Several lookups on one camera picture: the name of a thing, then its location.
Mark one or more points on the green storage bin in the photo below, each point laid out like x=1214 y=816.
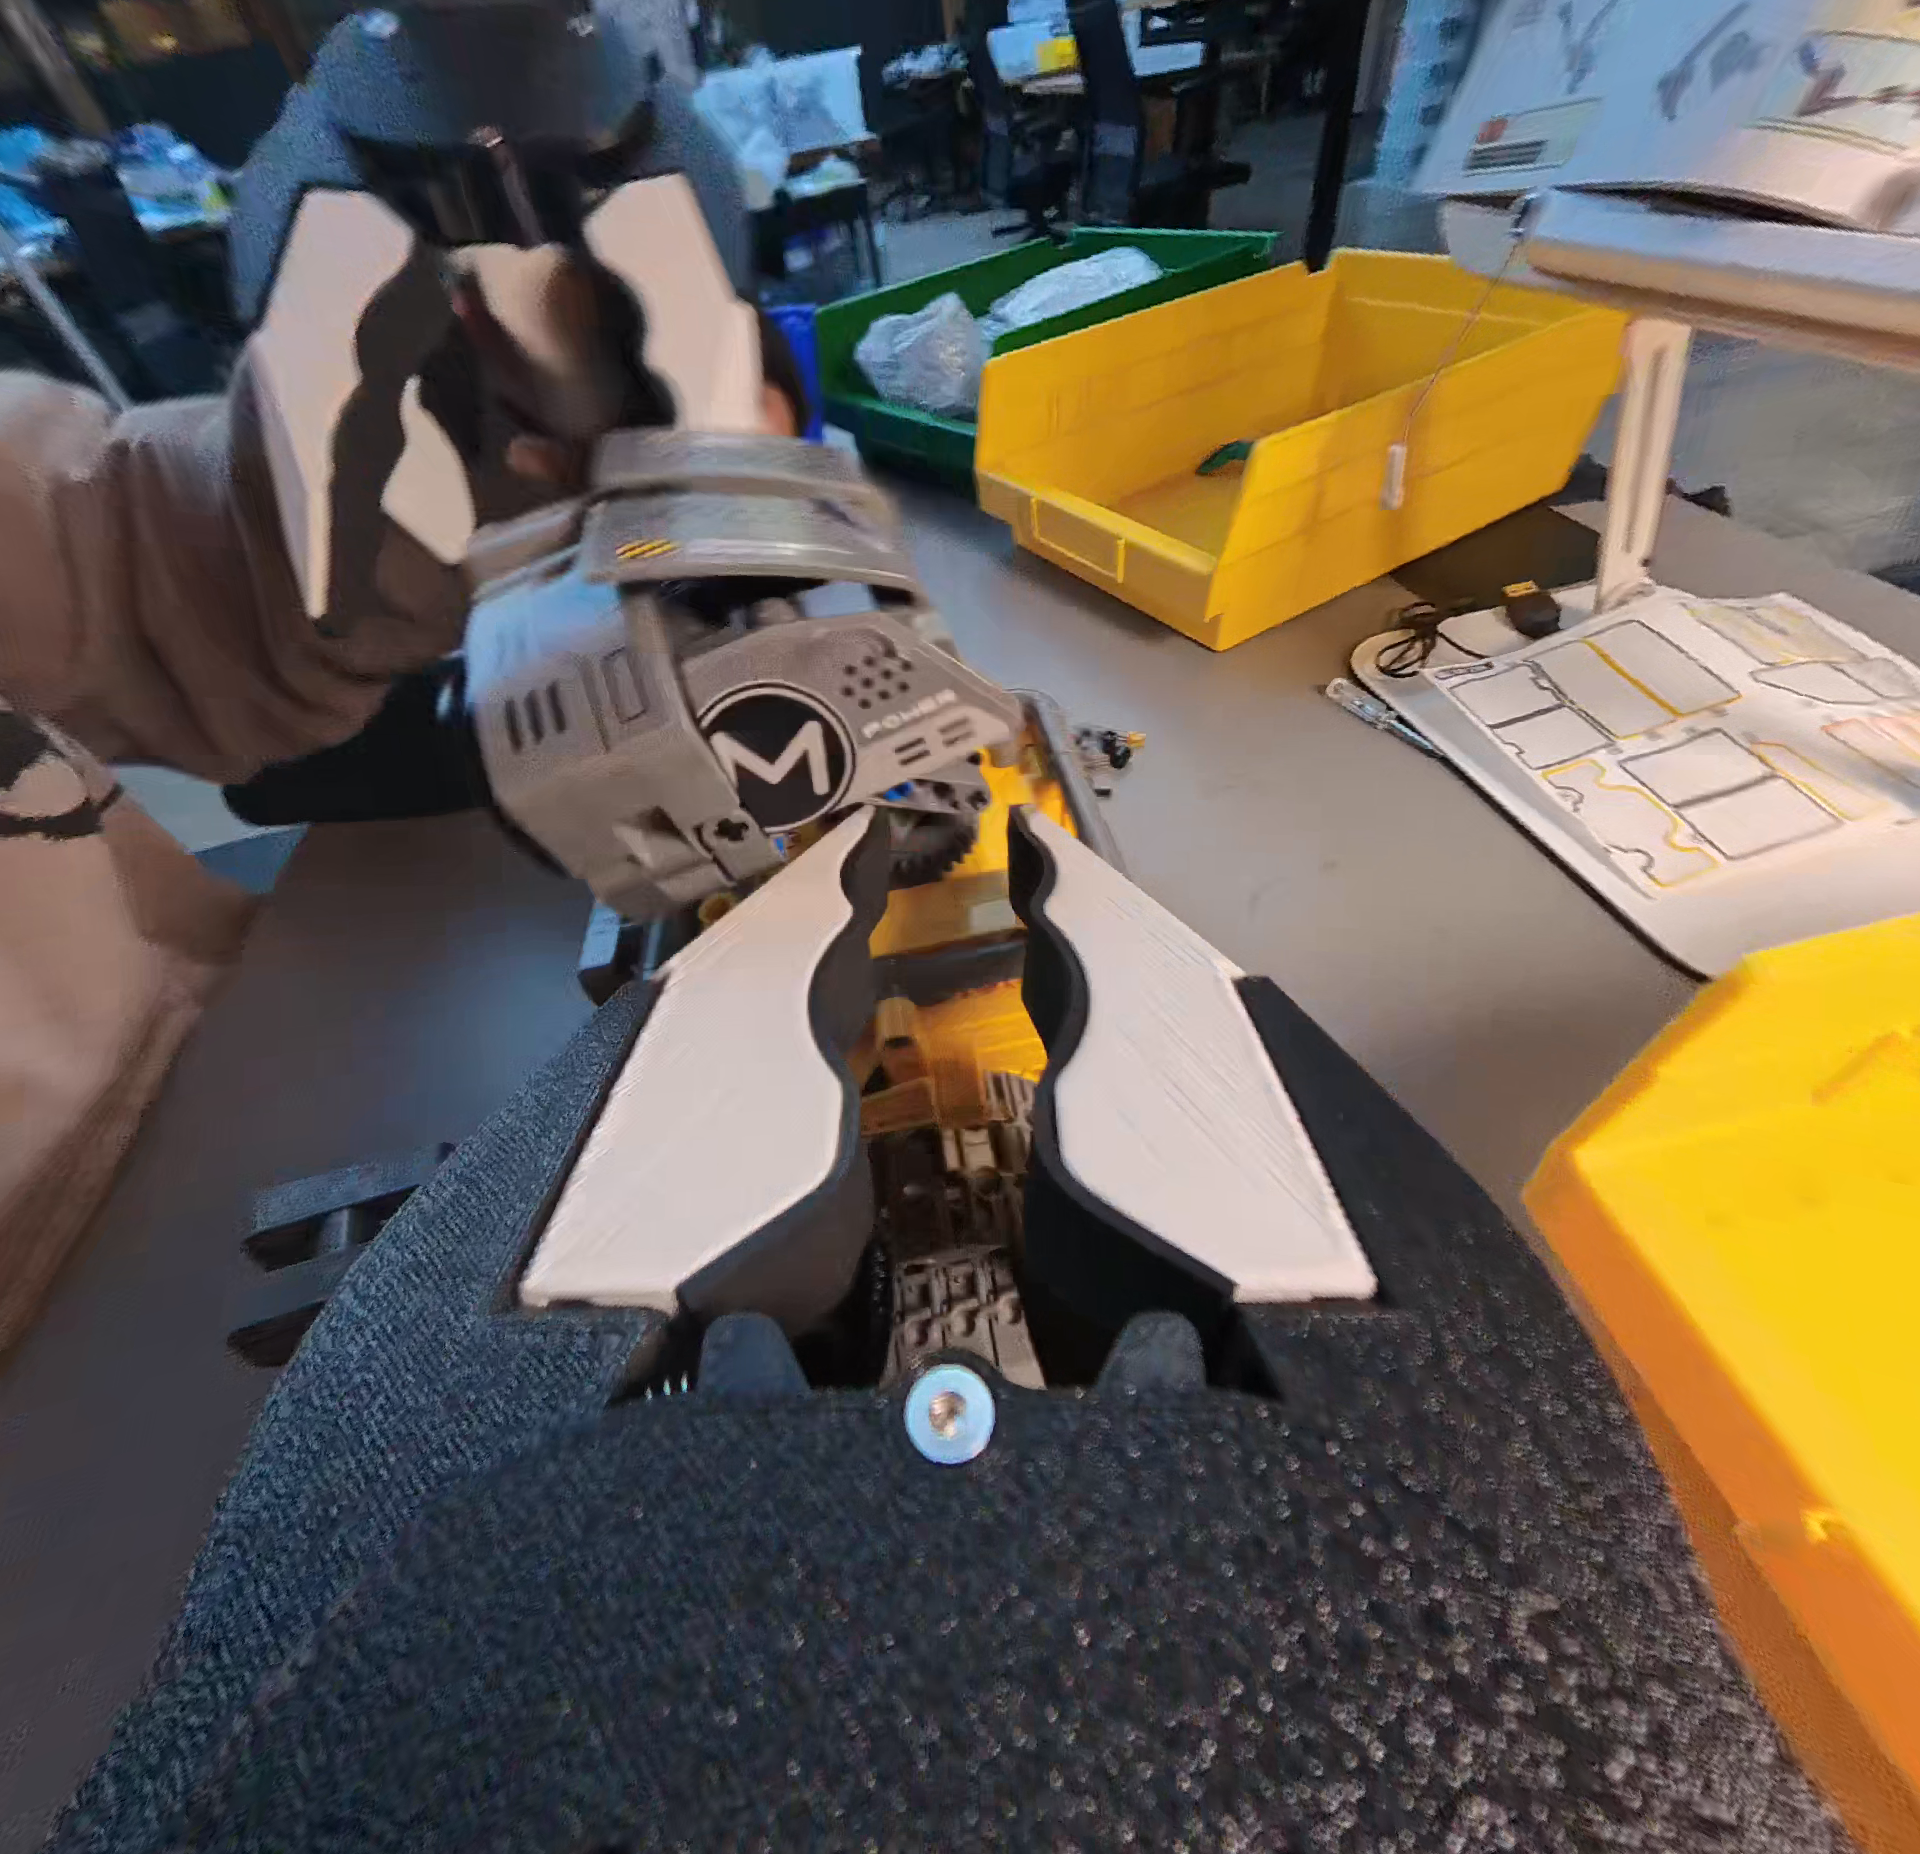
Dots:
x=902 y=443

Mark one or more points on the person's left forearm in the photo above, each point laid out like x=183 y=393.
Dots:
x=151 y=578

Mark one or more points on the black office chair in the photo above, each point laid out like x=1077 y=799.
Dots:
x=1111 y=100

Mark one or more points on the building instruction booklet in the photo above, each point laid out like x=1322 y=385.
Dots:
x=1679 y=68

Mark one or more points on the person's left hand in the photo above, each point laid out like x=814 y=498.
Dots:
x=541 y=353

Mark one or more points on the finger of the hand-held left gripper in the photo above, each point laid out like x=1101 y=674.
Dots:
x=690 y=294
x=301 y=385

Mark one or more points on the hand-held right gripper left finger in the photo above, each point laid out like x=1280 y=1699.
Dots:
x=719 y=1134

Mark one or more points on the yellow tracked toy robot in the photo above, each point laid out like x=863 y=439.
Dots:
x=676 y=713

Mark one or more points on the white book stand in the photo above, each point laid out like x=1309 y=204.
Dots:
x=1649 y=413

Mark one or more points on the clear plastic bags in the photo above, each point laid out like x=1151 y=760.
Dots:
x=929 y=346

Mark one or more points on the light blue brick piece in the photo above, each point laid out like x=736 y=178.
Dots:
x=1223 y=457

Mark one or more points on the yellow storage bin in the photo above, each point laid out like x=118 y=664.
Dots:
x=1756 y=1285
x=1320 y=429

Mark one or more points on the blue storage bin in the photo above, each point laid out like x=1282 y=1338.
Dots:
x=801 y=353

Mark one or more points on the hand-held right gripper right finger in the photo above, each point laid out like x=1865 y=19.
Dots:
x=1202 y=1134

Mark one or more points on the white paper sheet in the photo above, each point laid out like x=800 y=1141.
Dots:
x=1679 y=745

